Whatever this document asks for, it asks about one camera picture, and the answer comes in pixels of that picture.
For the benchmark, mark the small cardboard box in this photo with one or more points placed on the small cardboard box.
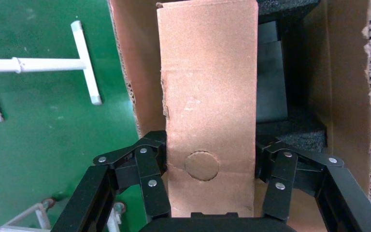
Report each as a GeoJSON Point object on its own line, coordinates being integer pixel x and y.
{"type": "Point", "coordinates": [208, 96]}

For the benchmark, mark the white wheeled trolley cart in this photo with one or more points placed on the white wheeled trolley cart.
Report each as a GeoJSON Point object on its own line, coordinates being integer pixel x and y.
{"type": "Point", "coordinates": [42, 217]}

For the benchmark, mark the white pipe frame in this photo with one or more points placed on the white pipe frame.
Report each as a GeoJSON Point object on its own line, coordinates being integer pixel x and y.
{"type": "Point", "coordinates": [44, 65]}

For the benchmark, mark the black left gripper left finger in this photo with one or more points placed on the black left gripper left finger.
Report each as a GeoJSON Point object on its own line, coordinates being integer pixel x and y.
{"type": "Point", "coordinates": [108, 192]}

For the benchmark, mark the black glossy panel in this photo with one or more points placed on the black glossy panel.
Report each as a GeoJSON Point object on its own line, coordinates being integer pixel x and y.
{"type": "Point", "coordinates": [272, 80]}

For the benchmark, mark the large open cardboard box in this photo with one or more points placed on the large open cardboard box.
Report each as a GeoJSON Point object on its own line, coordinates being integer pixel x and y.
{"type": "Point", "coordinates": [345, 80]}

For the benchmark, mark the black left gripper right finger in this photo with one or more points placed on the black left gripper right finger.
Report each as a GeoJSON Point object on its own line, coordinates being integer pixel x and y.
{"type": "Point", "coordinates": [332, 192]}

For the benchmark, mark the black foam insert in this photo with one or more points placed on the black foam insert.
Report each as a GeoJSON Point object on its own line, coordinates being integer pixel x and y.
{"type": "Point", "coordinates": [288, 8]}
{"type": "Point", "coordinates": [300, 136]}

